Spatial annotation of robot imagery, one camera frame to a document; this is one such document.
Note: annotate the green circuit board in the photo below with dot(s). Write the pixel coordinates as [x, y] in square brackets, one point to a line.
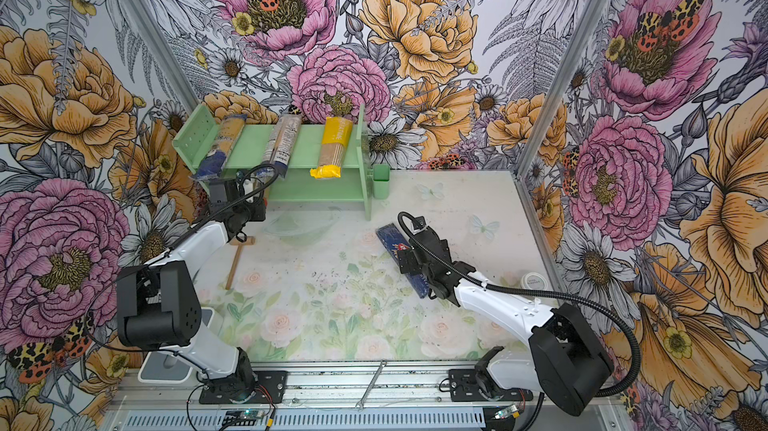
[245, 417]

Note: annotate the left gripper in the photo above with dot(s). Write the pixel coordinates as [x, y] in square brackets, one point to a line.
[259, 209]

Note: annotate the spaghetti bag with blue end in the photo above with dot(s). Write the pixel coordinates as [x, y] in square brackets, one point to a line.
[213, 163]

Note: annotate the small wooden mallet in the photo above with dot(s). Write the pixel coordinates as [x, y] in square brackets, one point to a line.
[239, 245]

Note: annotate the metal rod on rail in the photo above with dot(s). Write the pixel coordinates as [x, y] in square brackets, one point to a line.
[360, 405]

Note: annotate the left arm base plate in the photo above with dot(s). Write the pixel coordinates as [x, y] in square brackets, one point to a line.
[263, 387]

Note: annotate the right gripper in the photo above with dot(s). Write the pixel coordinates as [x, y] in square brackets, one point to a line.
[411, 261]

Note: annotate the spaghetti bag with white label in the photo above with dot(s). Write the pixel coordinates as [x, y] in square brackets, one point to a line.
[281, 143]

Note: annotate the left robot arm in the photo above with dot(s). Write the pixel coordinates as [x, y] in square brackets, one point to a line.
[158, 309]

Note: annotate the white round jar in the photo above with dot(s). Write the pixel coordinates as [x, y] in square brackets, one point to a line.
[535, 281]

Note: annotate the green cup on shelf side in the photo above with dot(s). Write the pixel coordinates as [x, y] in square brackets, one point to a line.
[381, 181]

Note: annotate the white grey bin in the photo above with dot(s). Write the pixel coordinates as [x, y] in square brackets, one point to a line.
[163, 367]

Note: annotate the small board right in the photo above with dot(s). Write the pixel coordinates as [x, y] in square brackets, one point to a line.
[509, 412]

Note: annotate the green wooden shelf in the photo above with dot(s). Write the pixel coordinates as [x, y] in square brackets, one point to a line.
[195, 138]

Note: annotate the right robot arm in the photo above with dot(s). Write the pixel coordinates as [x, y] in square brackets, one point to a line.
[567, 362]

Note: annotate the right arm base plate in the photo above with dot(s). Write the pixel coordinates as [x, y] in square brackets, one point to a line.
[469, 385]

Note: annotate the yellow spaghetti bag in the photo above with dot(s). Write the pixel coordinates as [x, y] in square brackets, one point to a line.
[336, 136]

